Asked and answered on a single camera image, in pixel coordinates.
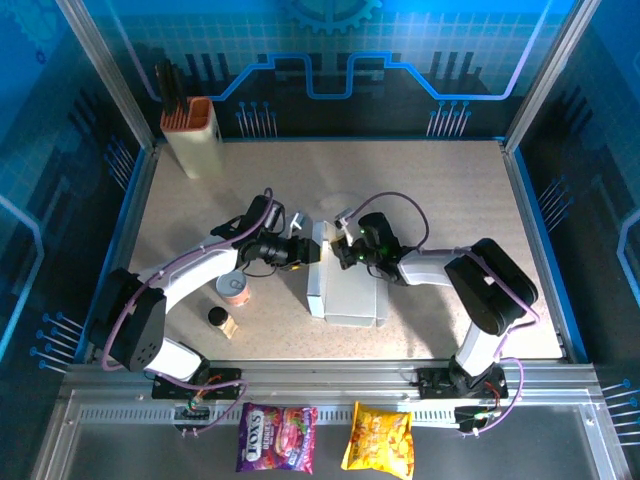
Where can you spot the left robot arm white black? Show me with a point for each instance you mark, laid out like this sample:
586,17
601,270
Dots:
190,270

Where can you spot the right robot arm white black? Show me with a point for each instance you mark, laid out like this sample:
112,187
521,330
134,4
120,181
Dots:
430,270

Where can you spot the purple Fox's candy bag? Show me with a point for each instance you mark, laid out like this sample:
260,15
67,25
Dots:
275,440

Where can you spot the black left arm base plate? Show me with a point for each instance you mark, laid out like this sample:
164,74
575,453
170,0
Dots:
225,384

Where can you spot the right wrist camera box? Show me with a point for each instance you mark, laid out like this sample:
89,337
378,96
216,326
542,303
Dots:
344,217

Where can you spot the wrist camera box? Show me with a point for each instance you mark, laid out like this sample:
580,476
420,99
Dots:
297,225
344,217

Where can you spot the aluminium frame rail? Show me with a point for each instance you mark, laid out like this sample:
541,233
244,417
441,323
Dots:
325,375

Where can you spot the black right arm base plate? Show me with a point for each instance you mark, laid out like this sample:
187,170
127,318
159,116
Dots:
435,385

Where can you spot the small black interface board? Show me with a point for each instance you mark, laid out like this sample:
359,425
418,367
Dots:
475,417
192,415

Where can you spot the white paper box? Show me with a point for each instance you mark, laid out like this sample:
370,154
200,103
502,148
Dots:
350,300

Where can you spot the aluminium upright post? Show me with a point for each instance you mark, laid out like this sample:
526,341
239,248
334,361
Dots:
550,75
107,75

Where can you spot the cream knife holder orange top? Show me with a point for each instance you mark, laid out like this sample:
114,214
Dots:
195,145

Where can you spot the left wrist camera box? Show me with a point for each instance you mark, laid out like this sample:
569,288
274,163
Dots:
297,225

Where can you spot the yellow snack bag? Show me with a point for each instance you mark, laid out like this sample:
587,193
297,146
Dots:
377,442

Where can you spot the spice jar black lid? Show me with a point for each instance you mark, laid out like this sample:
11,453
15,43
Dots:
218,316

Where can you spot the pink tin can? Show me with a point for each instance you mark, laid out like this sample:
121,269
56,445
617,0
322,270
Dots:
233,290

